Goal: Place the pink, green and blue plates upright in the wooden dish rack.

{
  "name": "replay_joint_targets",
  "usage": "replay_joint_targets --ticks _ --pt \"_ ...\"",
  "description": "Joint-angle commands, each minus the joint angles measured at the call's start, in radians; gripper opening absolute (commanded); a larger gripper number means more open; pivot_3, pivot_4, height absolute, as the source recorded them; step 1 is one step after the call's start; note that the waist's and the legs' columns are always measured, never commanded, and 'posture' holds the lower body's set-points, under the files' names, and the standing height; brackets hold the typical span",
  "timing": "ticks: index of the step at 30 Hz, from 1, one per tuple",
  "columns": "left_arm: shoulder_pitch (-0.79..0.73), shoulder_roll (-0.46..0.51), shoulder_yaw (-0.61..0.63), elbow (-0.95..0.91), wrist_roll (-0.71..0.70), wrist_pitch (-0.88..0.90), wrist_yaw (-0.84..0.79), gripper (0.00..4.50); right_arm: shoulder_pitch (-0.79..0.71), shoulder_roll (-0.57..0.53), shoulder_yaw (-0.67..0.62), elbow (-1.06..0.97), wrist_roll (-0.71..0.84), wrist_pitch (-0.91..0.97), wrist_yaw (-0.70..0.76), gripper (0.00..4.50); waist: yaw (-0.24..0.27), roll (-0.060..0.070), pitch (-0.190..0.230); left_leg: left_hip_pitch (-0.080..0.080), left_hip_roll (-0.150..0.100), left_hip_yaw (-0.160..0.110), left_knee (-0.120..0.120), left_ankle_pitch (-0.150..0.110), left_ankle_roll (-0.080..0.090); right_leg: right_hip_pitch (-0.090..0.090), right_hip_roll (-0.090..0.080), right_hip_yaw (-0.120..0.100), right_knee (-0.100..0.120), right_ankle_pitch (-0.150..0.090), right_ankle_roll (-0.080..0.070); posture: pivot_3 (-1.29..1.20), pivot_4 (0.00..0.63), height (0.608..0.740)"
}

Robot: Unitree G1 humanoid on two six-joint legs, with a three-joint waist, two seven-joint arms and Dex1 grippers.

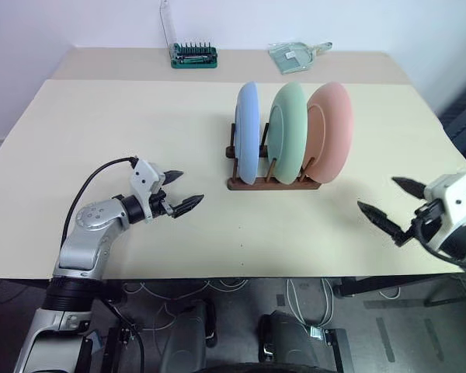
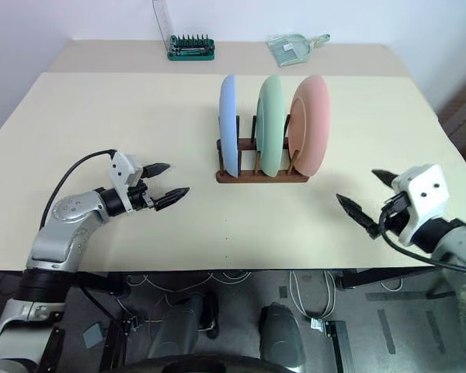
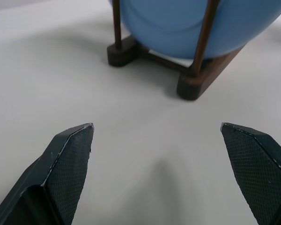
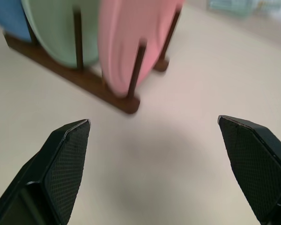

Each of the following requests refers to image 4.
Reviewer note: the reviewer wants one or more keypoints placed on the blue plate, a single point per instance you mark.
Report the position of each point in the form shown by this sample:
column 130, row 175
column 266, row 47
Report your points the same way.
column 7, row 18

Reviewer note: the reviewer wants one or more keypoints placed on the green plate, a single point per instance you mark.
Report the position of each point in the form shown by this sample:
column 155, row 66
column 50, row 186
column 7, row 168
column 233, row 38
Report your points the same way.
column 56, row 30

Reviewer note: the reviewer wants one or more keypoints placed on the pink plate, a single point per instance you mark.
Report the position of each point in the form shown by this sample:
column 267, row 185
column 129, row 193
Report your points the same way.
column 121, row 47

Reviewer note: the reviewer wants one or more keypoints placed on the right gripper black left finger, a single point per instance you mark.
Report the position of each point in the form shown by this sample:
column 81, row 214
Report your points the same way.
column 49, row 182

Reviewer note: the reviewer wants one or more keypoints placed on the light green dustpan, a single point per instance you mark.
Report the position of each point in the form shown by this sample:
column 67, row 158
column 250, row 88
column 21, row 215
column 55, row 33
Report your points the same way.
column 236, row 7

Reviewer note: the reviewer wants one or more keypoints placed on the cream table mat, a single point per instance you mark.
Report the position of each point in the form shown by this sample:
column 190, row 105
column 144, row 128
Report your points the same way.
column 189, row 82

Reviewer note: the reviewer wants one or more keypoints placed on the brown wooden dish rack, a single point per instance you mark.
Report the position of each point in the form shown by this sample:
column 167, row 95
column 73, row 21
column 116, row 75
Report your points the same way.
column 91, row 78

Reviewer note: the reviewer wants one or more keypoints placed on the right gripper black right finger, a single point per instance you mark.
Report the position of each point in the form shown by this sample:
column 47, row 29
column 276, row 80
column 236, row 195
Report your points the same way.
column 257, row 168

